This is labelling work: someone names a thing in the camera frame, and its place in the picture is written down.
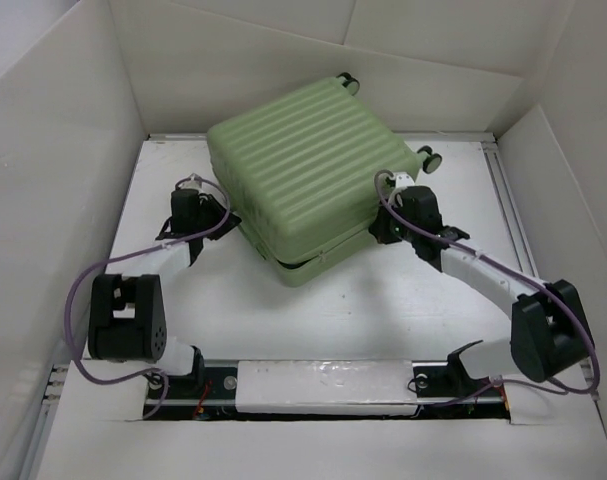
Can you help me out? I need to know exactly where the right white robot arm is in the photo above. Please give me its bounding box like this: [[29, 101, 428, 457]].
[[369, 171, 601, 395]]

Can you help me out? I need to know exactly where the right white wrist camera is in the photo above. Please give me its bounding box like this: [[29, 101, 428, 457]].
[[386, 172, 415, 190]]

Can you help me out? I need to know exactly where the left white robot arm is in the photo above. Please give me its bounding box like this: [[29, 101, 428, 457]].
[[87, 187, 241, 397]]

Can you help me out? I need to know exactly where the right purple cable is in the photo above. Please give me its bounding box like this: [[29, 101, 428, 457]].
[[373, 169, 600, 406]]

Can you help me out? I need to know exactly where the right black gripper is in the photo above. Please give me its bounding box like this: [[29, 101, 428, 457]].
[[367, 197, 419, 244]]

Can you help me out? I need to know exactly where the purple cable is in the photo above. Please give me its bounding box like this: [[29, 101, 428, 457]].
[[64, 175, 234, 419], [373, 169, 600, 406]]

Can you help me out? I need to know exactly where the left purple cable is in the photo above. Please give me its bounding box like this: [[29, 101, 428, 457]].
[[64, 175, 234, 419]]

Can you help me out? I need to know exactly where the green hard-shell suitcase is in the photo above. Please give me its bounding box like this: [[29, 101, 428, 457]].
[[207, 72, 442, 287]]

